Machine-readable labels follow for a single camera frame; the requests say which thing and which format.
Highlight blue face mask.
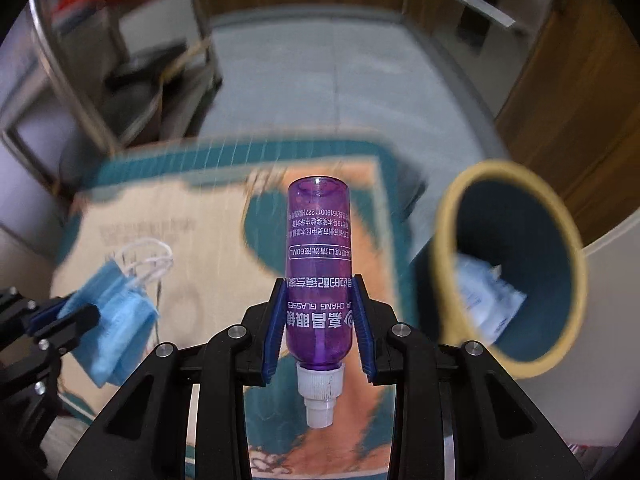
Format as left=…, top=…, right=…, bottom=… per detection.
left=58, top=237, right=174, bottom=388

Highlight white wet wipes pack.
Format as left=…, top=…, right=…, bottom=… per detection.
left=456, top=254, right=527, bottom=344

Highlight teal trash bin yellow rim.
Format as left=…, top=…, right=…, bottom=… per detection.
left=427, top=159, right=588, bottom=379

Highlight wooden kitchen cabinets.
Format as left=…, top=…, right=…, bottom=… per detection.
left=198, top=0, right=639, bottom=243

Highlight white refrigerator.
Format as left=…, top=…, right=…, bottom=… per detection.
left=518, top=212, right=640, bottom=446

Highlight teal orange patterned cushion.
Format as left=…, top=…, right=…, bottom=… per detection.
left=51, top=139, right=416, bottom=479

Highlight stainless steel shelf rack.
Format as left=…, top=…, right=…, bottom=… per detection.
left=0, top=0, right=224, bottom=196

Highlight black box on shelf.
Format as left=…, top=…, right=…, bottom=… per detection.
left=104, top=41, right=186, bottom=92

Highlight stainless steel built-in oven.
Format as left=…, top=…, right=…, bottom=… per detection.
left=402, top=0, right=552, bottom=115

